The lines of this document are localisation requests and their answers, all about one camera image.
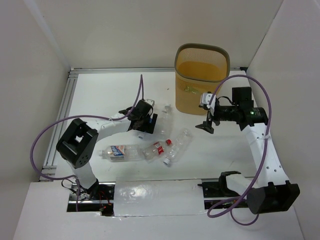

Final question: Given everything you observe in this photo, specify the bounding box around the silver tape sheet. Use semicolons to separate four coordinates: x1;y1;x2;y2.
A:
113;179;206;217

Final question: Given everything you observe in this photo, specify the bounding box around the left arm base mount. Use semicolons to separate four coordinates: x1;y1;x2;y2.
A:
61;180;116;217

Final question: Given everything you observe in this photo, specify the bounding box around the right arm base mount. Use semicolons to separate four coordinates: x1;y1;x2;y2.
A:
197;171;251;210

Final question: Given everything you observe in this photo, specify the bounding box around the orange mesh waste bin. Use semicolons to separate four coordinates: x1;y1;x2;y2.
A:
174;43;230;116

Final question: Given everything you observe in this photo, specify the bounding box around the clear bottle blue-orange label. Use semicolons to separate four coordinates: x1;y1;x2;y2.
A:
98;144;142;163

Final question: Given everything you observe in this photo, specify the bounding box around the blue label plastic bottle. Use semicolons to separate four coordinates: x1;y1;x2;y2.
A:
137;118;150;140

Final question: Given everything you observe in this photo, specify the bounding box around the red cap cola bottle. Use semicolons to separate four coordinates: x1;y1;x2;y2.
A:
142;139;172;162

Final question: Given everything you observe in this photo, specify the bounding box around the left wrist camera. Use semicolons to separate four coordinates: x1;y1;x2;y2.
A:
145;99;155;107

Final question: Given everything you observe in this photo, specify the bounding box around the aluminium frame rail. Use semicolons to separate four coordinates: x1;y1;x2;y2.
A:
57;68;255;182

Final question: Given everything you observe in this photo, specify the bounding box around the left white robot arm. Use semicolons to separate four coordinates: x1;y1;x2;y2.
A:
56;99;158;200

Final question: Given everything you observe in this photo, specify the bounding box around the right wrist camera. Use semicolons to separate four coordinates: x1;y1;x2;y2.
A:
199;92;216;115

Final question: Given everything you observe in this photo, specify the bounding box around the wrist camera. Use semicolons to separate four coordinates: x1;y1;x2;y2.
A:
199;92;216;115
145;99;155;107

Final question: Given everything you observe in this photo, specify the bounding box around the clear bottle blue-white cap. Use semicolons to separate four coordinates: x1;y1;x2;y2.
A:
163;128;193;167

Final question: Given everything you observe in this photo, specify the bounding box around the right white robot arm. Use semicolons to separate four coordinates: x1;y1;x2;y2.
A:
197;87;300;215

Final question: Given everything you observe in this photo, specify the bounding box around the clear bottle white cap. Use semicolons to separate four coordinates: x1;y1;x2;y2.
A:
155;104;173;140

